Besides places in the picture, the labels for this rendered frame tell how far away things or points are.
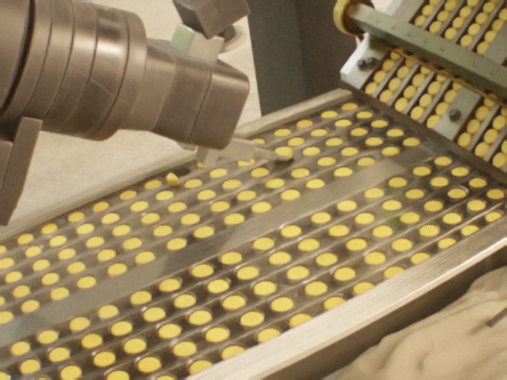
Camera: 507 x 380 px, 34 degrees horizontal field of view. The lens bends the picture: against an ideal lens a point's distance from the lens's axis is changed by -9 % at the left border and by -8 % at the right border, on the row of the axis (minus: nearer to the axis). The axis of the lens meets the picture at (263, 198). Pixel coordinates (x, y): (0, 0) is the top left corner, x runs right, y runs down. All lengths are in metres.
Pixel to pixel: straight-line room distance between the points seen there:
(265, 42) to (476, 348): 1.02
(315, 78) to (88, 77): 0.90
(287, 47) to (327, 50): 0.06
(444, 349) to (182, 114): 0.20
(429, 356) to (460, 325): 0.02
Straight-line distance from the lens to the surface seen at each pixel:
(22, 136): 0.44
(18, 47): 0.41
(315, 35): 1.30
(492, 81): 0.53
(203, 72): 0.47
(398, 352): 0.37
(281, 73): 1.34
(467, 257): 0.46
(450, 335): 0.38
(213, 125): 0.48
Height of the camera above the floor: 1.23
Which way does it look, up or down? 32 degrees down
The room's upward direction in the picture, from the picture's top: 8 degrees counter-clockwise
